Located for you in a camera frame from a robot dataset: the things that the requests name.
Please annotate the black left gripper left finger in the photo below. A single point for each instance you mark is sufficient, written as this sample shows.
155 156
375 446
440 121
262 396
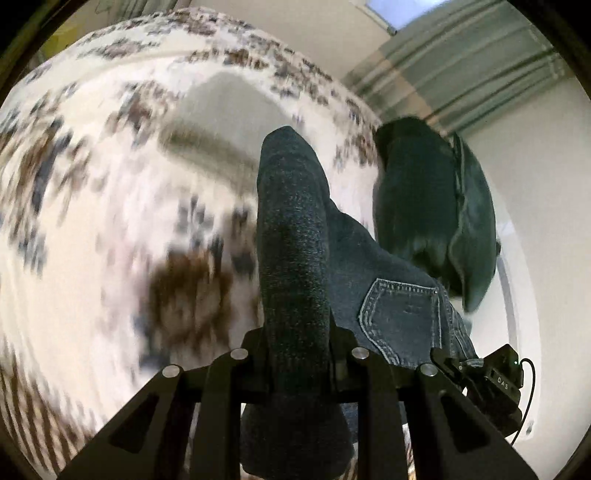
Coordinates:
147 438

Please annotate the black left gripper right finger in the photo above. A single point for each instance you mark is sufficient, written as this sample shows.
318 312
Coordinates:
416 423

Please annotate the dark blue denim jeans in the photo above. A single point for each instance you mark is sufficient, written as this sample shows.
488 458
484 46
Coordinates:
320 268

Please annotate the white headboard with grey stripe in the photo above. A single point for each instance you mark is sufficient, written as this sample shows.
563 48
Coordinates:
508 314

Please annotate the dark green plush blanket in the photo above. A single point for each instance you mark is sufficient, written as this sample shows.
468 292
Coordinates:
434 208

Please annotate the floral bedspread on bed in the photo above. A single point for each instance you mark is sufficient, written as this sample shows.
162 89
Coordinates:
119 255

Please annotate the right grey-green curtain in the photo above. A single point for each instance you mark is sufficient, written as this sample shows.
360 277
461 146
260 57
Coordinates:
458 66

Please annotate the folded grey garment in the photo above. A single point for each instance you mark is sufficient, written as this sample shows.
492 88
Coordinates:
220 125

